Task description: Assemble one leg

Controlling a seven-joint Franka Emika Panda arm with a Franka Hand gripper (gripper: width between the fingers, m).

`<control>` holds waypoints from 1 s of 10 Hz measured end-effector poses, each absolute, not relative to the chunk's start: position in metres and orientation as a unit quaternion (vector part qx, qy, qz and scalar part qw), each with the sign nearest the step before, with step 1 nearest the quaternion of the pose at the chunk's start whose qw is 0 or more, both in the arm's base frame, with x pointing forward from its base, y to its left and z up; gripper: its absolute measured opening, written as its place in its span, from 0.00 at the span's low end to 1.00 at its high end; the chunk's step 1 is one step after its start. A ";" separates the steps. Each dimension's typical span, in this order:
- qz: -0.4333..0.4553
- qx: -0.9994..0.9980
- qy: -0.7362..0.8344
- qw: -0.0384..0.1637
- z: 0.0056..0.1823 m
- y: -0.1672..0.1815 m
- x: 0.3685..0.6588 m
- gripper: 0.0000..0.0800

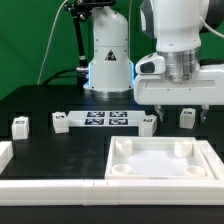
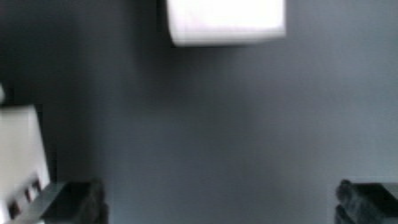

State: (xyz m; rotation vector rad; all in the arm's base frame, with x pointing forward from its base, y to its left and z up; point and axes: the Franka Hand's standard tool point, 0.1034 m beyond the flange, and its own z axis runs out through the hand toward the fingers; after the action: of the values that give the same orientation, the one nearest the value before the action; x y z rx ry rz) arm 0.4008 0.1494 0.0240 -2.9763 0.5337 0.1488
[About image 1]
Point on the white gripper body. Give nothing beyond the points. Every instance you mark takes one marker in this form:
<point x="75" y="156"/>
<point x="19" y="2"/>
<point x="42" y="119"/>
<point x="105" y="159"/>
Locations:
<point x="206" y="87"/>

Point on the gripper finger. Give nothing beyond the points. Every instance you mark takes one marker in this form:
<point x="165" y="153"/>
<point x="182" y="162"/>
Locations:
<point x="160" y="112"/>
<point x="204" y="113"/>

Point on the white square tabletop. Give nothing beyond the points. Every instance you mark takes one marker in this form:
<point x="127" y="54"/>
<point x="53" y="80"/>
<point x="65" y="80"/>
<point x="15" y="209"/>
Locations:
<point x="156" y="158"/>

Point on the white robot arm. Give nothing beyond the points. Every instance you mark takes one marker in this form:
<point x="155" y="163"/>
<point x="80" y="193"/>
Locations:
<point x="173" y="75"/>

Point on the white U-shaped fence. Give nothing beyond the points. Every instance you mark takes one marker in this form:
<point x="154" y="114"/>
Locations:
<point x="119" y="191"/>

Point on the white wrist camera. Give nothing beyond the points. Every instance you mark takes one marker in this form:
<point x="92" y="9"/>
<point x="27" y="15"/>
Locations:
<point x="152" y="64"/>

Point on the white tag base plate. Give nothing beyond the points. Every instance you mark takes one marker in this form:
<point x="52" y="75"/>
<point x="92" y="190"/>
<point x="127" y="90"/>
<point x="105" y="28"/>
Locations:
<point x="104" y="118"/>

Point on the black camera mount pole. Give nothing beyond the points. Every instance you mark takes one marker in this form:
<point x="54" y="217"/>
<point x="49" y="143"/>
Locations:
<point x="80" y="11"/>

